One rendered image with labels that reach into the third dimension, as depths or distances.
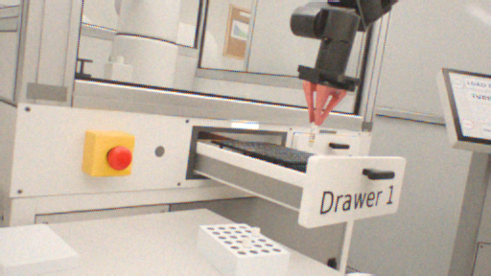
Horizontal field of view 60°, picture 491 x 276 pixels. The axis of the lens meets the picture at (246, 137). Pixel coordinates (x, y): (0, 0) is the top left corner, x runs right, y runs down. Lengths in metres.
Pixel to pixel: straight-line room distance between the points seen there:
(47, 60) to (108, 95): 0.11
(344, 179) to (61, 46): 0.49
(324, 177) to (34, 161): 0.45
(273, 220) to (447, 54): 1.67
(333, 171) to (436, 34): 1.97
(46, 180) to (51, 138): 0.07
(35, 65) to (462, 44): 2.16
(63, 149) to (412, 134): 2.10
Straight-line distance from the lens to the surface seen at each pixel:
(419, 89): 2.58
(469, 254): 1.73
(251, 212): 1.06
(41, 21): 0.74
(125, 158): 0.72
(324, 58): 0.78
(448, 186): 2.50
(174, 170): 0.87
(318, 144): 1.15
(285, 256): 0.62
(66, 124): 0.75
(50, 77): 0.73
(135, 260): 0.63
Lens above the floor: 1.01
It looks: 6 degrees down
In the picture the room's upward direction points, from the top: 8 degrees clockwise
